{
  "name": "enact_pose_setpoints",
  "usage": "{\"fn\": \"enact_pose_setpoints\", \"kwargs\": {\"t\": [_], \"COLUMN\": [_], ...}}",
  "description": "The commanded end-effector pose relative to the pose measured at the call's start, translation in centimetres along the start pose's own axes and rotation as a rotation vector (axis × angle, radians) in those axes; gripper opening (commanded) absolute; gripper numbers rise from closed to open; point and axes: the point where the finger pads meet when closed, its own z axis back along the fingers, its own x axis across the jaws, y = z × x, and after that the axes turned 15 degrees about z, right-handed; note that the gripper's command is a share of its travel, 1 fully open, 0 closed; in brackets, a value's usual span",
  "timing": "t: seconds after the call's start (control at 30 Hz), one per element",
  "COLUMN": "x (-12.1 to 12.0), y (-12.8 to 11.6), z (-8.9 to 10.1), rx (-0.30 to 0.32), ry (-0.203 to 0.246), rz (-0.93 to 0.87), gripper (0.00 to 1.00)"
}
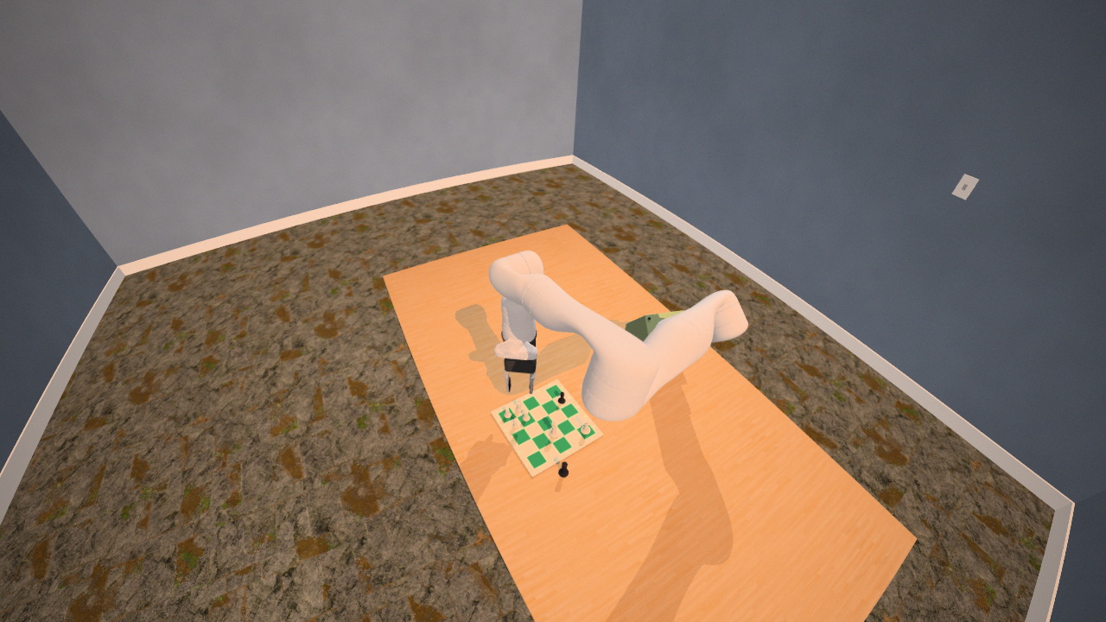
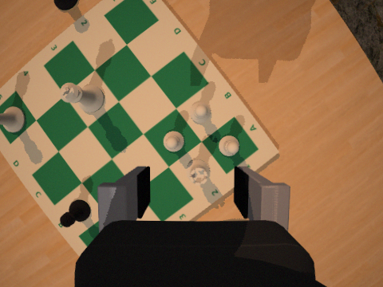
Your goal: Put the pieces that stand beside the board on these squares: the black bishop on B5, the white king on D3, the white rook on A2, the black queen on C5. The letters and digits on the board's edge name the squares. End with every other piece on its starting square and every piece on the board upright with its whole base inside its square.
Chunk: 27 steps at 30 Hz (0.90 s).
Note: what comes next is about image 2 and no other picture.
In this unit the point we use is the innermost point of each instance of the black chess piece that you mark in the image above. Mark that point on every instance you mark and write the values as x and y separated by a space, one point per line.
65 4
79 211

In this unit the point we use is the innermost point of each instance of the green and cream chessboard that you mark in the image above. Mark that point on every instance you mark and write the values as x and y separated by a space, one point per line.
151 72

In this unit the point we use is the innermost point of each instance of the white pawn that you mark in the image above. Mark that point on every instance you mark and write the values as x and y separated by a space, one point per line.
172 140
200 113
230 143

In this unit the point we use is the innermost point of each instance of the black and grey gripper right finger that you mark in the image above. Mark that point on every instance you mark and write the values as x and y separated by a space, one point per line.
257 198

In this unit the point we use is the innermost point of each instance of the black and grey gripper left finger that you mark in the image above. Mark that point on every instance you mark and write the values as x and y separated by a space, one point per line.
126 199

